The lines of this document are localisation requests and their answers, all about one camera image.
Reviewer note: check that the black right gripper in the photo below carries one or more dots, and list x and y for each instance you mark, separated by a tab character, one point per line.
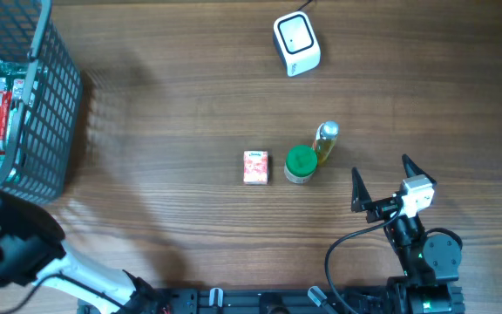
361	197

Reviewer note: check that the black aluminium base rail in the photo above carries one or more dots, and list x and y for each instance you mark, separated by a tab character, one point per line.
277	302

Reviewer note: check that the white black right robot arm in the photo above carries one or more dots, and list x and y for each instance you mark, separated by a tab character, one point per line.
430	258

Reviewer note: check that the green lid glass jar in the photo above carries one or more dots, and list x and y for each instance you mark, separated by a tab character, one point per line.
300	164

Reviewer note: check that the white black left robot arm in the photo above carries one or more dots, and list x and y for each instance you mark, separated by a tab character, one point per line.
33	250

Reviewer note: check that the grey plastic mesh basket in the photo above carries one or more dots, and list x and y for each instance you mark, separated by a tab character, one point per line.
42	131

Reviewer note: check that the red tissue pack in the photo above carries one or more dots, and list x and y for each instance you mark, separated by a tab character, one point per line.
255	167

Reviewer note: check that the white barcode scanner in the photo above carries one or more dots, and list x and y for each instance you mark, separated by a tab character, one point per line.
296	43

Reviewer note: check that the red stick sachet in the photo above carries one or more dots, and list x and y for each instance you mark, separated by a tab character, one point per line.
5	101

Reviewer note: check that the yellow oil bottle silver cap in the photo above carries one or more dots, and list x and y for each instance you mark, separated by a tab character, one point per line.
325	139

